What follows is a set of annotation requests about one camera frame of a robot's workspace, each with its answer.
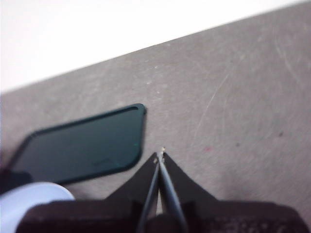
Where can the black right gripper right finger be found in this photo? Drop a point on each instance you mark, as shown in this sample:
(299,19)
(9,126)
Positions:
(179,184)

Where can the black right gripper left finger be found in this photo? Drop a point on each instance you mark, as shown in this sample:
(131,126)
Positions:
(136,184)

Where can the light blue round plate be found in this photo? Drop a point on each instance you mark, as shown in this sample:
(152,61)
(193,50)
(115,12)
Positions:
(24,197)

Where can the dark green cutting board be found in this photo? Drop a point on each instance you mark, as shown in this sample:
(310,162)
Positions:
(85,145)

